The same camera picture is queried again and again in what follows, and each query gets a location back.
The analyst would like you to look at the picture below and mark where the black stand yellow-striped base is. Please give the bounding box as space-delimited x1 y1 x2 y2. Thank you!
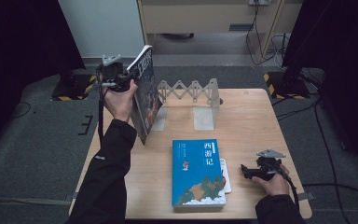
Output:
50 52 98 103
263 70 312 101

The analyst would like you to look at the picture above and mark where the dark cover magazine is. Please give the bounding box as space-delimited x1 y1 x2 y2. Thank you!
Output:
126 44 164 146

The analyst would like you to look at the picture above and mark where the black hanging cable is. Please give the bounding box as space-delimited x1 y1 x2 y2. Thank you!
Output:
245 0 278 67

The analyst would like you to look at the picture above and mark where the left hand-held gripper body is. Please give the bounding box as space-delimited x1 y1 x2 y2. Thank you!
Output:
97 54 129 93

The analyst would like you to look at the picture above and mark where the white caterpillar picture book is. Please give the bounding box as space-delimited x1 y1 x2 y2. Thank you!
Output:
218 158 233 194

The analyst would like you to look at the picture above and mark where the right hand-held gripper cable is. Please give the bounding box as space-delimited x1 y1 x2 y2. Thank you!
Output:
269 163 301 213

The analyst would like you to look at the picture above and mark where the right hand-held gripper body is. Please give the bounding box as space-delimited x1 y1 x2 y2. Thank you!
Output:
253 148 287 182

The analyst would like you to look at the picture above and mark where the white power socket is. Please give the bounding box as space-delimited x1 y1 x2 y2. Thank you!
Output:
248 0 272 7

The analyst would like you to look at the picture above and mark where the hand-held gripper cable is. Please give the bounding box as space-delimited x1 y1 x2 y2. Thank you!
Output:
96 66 106 146
269 163 301 213

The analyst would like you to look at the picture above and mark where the white partition panel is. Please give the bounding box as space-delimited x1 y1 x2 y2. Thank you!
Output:
58 0 147 59

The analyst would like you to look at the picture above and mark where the grey tape piece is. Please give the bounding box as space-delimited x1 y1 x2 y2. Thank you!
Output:
294 191 317 203
63 191 79 203

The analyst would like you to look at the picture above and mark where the black curtain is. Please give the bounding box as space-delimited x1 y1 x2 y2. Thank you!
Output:
0 0 87 158
281 0 358 171

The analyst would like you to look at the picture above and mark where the left hand-held gripper cable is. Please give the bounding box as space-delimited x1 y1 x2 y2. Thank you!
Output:
96 66 106 146

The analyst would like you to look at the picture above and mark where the person's left hand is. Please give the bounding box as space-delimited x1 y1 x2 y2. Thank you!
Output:
103 79 139 123

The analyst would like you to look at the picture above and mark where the white cable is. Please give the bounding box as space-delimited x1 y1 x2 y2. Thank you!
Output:
269 33 291 69

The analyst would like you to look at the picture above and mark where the thick blue book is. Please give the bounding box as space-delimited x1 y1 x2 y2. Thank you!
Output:
171 138 227 209

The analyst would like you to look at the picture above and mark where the person's right hand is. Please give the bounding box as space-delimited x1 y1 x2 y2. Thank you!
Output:
251 165 291 197

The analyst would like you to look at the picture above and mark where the metal extendable book rack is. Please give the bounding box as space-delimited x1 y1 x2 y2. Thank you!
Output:
151 77 223 132

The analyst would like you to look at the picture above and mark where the black floor cable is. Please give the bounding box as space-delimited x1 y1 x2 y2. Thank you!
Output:
302 182 358 201
312 102 352 224
7 101 33 121
274 98 322 123

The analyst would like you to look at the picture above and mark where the light wooden cabinet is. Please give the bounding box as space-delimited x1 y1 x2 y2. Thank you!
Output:
136 0 304 63

